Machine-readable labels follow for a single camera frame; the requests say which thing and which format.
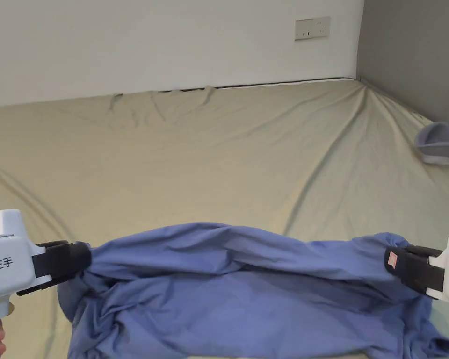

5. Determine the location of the grey fabric slipper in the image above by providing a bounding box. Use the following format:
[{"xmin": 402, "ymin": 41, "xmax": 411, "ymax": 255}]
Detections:
[{"xmin": 414, "ymin": 121, "xmax": 449, "ymax": 167}]

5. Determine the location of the bed with beige sheet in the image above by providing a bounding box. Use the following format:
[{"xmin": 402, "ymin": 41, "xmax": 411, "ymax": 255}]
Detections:
[{"xmin": 0, "ymin": 76, "xmax": 449, "ymax": 359}]

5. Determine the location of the white wall socket panel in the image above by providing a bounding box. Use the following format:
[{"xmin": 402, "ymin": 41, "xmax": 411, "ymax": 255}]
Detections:
[{"xmin": 295, "ymin": 16, "xmax": 331, "ymax": 41}]

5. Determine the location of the blue shirt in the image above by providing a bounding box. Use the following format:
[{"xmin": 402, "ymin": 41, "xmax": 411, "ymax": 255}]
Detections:
[{"xmin": 58, "ymin": 222, "xmax": 449, "ymax": 359}]

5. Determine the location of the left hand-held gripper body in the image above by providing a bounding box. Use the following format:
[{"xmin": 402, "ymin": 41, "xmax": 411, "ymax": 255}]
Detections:
[{"xmin": 0, "ymin": 209, "xmax": 55, "ymax": 359}]

